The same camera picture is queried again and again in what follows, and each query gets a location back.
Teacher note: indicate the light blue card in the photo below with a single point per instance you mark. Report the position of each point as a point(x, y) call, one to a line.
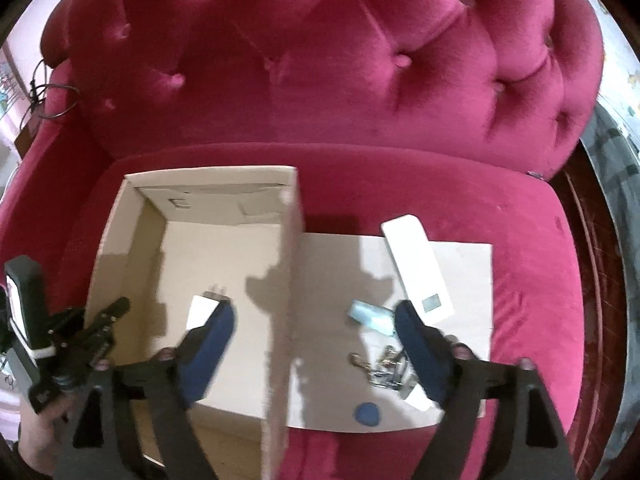
point(367, 314)

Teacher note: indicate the brown tag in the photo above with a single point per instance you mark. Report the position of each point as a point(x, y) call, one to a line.
point(27, 135)

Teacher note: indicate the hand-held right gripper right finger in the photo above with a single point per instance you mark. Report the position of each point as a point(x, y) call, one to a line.
point(420, 355)

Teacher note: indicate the grey striped blanket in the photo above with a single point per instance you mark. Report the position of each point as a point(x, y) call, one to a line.
point(620, 210)

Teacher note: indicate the small white tag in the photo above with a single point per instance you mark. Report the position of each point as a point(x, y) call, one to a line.
point(417, 397)

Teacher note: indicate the small blue round pad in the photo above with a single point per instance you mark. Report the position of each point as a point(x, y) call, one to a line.
point(367, 415)

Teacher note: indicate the bunch of metal keys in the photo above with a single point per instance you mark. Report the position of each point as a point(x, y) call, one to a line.
point(385, 365)

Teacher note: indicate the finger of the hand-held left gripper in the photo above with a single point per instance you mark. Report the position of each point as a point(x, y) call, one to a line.
point(110, 312)

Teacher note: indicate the pink cartoon curtain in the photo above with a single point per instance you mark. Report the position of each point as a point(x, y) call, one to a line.
point(7, 85)

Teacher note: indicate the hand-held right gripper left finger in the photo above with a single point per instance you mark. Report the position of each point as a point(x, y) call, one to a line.
point(210, 345)

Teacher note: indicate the white charger plug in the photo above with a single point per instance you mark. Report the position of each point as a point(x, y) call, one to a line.
point(200, 312)

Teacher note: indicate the flat cardboard sheet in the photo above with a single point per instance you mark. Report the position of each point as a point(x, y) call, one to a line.
point(340, 270)

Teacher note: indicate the cardboard box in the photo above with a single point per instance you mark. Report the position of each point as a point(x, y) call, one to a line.
point(225, 240)

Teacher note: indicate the white remote with display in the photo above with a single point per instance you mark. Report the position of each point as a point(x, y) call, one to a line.
point(415, 260)

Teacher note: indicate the red tufted velvet sofa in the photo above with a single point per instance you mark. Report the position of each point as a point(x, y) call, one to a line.
point(350, 85)

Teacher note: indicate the person's left hand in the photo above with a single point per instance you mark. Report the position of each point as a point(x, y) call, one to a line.
point(37, 437)

